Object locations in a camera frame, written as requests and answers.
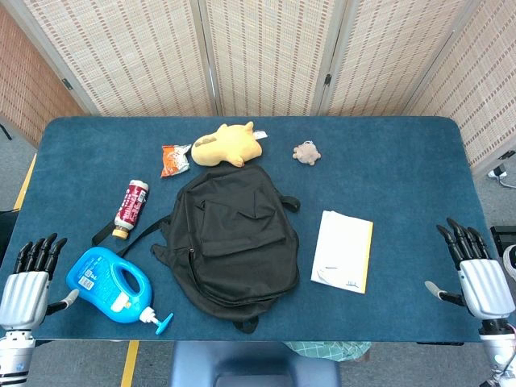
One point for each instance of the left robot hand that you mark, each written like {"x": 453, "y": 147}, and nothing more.
{"x": 24, "y": 294}

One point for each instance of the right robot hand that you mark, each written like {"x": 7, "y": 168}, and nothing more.
{"x": 483, "y": 286}

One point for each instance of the white book yellow spine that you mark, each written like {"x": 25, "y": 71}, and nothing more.
{"x": 342, "y": 250}

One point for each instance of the black backpack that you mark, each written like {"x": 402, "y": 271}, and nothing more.
{"x": 242, "y": 250}

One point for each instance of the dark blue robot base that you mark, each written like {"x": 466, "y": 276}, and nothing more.
{"x": 254, "y": 367}

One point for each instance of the black box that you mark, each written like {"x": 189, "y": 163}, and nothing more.
{"x": 504, "y": 238}

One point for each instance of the blue detergent pump bottle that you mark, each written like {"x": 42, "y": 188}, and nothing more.
{"x": 101, "y": 266}

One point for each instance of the yellow floor tape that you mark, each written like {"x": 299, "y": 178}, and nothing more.
{"x": 25, "y": 181}
{"x": 130, "y": 363}

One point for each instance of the white black floor object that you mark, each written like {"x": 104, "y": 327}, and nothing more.
{"x": 498, "y": 173}

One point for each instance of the blue table cloth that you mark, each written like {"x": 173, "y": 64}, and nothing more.
{"x": 403, "y": 181}

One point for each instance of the red label drink bottle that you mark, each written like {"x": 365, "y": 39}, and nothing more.
{"x": 131, "y": 205}

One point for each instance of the black screen foot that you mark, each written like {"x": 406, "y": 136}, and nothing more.
{"x": 5, "y": 132}

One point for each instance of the green checkered cloth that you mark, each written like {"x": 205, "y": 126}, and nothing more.
{"x": 326, "y": 350}

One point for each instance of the beige woven screen panel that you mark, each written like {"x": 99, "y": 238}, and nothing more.
{"x": 133, "y": 60}
{"x": 383, "y": 60}
{"x": 270, "y": 60}
{"x": 483, "y": 101}

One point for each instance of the orange snack packet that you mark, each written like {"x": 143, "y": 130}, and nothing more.
{"x": 174, "y": 161}

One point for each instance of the brown woven screen panel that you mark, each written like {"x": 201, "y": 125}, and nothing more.
{"x": 24, "y": 80}

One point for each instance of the black screen hinge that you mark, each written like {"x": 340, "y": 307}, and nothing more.
{"x": 67, "y": 84}
{"x": 327, "y": 79}

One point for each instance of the small brown plush toy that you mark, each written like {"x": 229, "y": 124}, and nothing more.
{"x": 306, "y": 153}

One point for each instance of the yellow plush toy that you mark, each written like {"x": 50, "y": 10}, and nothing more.
{"x": 225, "y": 145}

